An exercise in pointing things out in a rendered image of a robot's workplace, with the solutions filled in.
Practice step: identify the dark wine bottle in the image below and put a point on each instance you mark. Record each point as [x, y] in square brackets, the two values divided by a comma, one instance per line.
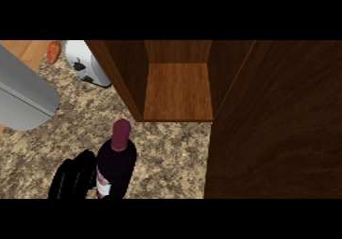
[115, 161]

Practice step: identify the grey metal appliance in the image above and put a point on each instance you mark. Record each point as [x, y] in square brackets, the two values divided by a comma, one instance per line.
[19, 93]

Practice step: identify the orange round fruit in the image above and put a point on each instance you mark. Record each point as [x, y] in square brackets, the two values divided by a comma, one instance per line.
[53, 52]

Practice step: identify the pale wooden cutting board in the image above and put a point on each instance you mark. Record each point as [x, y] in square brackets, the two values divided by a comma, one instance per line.
[28, 53]

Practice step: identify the open wooden cabinet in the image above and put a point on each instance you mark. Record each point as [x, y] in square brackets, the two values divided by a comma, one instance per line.
[177, 90]

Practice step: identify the dark wooden cabinet door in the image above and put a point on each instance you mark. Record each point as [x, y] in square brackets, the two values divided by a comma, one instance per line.
[279, 124]

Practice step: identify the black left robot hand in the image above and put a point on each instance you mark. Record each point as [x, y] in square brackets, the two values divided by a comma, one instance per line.
[72, 177]

